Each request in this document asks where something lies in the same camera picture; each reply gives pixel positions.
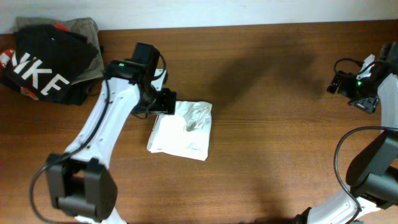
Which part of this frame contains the black Nike t-shirt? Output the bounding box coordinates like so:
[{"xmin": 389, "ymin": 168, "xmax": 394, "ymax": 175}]
[{"xmin": 6, "ymin": 25, "xmax": 97, "ymax": 103}]

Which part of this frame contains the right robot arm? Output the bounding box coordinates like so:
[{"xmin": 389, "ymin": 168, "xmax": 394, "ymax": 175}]
[{"xmin": 292, "ymin": 42, "xmax": 397, "ymax": 224}]

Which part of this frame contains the olive folded garment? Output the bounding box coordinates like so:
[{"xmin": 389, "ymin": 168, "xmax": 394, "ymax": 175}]
[{"xmin": 14, "ymin": 17, "xmax": 104, "ymax": 85}]

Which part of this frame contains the white t-shirt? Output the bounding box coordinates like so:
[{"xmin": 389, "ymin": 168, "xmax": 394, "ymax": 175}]
[{"xmin": 147, "ymin": 101, "xmax": 212, "ymax": 161}]

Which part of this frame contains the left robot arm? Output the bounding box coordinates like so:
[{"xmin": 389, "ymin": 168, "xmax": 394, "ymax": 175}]
[{"xmin": 42, "ymin": 42, "xmax": 177, "ymax": 223}]

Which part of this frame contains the black garment under stack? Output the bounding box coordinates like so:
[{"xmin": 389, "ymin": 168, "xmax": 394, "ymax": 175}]
[{"xmin": 1, "ymin": 49, "xmax": 95, "ymax": 105}]

